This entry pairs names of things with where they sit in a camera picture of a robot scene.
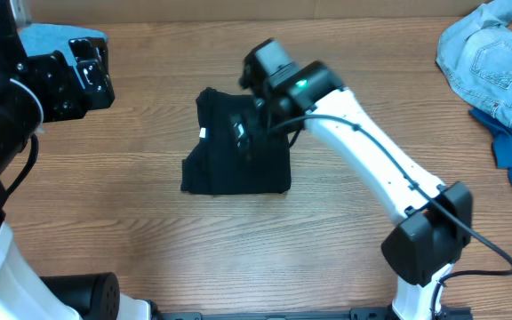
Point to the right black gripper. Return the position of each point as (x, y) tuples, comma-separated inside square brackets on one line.
[(242, 132)]

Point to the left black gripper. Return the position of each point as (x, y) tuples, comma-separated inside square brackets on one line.
[(89, 71)]

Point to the black t-shirt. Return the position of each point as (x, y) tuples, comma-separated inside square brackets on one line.
[(216, 166)]

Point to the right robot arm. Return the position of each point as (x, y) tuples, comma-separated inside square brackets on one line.
[(431, 220)]

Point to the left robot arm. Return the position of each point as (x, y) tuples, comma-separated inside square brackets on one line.
[(23, 293)]

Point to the folded blue jeans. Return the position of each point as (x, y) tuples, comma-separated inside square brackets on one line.
[(39, 39)]

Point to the light blue denim jeans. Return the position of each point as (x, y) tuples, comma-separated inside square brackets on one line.
[(475, 55)]

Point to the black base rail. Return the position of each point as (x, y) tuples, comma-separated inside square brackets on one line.
[(274, 315)]

